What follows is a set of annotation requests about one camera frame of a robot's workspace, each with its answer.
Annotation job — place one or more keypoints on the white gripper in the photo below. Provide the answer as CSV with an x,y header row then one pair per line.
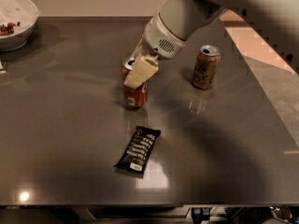
x,y
159,39

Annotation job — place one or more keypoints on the red coke can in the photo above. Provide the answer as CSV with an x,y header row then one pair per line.
x,y
133,98

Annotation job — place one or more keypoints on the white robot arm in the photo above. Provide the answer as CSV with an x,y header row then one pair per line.
x,y
276,21

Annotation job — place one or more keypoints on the orange brown soda can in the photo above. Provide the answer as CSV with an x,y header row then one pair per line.
x,y
205,67

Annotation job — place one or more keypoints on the black rxbar chocolate bar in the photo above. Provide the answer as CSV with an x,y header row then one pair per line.
x,y
137,153

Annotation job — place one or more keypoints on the white bowl with snacks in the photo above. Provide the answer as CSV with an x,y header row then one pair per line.
x,y
24,14

